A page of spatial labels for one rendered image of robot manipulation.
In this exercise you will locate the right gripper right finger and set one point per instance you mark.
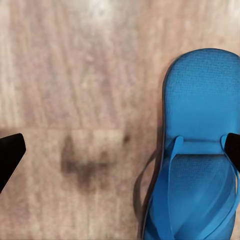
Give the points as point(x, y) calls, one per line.
point(232, 149)

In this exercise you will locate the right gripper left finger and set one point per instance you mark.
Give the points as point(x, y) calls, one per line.
point(12, 150)

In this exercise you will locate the sandal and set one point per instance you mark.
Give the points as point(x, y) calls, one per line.
point(197, 190)

